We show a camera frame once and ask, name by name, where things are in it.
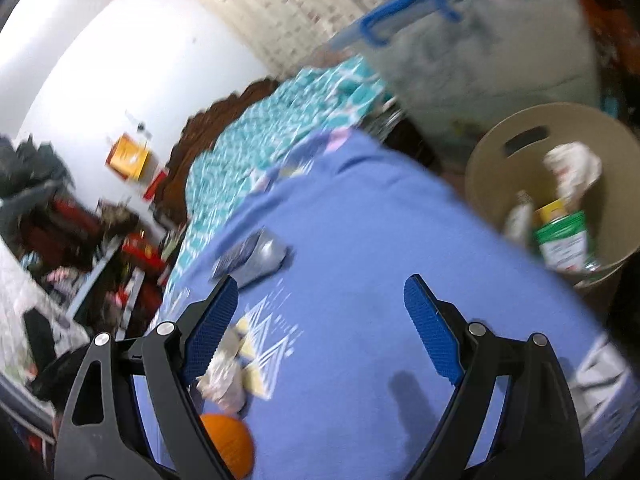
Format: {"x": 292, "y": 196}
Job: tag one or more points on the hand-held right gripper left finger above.
{"x": 212, "y": 320}

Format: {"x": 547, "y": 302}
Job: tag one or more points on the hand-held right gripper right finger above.
{"x": 430, "y": 330}

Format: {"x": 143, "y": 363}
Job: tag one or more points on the clear wrapper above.
{"x": 222, "y": 377}

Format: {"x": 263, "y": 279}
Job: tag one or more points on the blue and silver carton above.
{"x": 250, "y": 257}

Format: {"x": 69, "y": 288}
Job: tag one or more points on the orange fruit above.
{"x": 230, "y": 445}

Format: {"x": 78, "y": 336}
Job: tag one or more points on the beige plastic bin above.
{"x": 500, "y": 170}

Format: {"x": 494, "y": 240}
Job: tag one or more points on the red boxes stack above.
{"x": 142, "y": 252}

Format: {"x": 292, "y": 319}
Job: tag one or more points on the blue printed bed sheet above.
{"x": 350, "y": 220}

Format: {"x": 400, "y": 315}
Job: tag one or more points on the small plastic bottle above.
{"x": 517, "y": 217}

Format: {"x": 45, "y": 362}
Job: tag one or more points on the green carton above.
{"x": 560, "y": 240}

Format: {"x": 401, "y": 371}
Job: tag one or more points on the yellow small box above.
{"x": 547, "y": 207}

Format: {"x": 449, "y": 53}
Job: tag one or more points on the white grey cloth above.
{"x": 600, "y": 385}

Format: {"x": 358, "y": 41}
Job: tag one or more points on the white patterned cloth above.
{"x": 30, "y": 290}

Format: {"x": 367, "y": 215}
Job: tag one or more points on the teal patterned blanket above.
{"x": 250, "y": 135}

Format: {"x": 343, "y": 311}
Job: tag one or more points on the carved wooden headboard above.
{"x": 200, "y": 125}

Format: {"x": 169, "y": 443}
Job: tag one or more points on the hanging keys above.
{"x": 141, "y": 125}

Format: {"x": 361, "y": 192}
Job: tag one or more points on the crumpled white printed wrapper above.
{"x": 575, "y": 165}

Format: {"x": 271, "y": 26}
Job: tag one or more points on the dark clothes pile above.
{"x": 30, "y": 170}

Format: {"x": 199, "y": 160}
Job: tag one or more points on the beige patterned curtain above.
{"x": 280, "y": 5}

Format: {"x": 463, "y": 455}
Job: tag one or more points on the red wall hanging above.
{"x": 155, "y": 183}

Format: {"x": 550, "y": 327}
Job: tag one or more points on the yellow wall calendar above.
{"x": 127, "y": 155}

